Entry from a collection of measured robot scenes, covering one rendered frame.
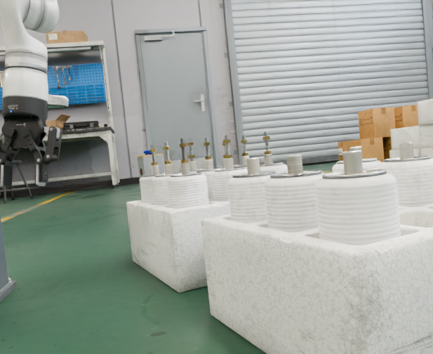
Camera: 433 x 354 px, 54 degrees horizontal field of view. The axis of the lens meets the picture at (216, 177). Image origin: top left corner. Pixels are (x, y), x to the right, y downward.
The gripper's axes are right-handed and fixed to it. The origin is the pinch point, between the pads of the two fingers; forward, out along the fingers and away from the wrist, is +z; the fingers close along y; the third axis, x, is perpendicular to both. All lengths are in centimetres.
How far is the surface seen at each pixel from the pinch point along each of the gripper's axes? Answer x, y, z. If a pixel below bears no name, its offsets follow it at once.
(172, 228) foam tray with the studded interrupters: 21.4, 21.1, 9.9
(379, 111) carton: 386, 123, -87
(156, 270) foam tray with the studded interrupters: 34.1, 13.1, 21.2
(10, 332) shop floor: 4.2, -4.8, 28.7
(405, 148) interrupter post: 10, 66, -5
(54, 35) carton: 402, -260, -200
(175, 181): 26.2, 20.1, -0.5
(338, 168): 17, 56, -3
